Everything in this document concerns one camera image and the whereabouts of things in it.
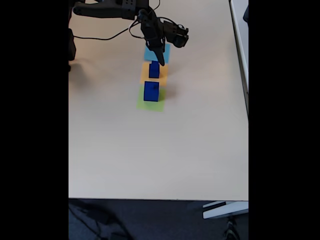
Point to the white side table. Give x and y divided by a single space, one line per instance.
241 50

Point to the dark blue object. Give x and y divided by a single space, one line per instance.
246 13

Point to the medium blue cube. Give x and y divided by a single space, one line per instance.
154 73

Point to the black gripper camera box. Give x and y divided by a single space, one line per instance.
155 42

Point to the white table foot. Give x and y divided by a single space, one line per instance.
225 211

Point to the green paper square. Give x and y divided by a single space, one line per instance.
150 106

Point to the black stand leg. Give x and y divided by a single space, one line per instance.
231 230

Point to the blue paper square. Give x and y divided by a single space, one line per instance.
150 55

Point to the orange paper square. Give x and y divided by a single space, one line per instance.
143 77

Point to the large blue cube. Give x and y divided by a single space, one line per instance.
151 92

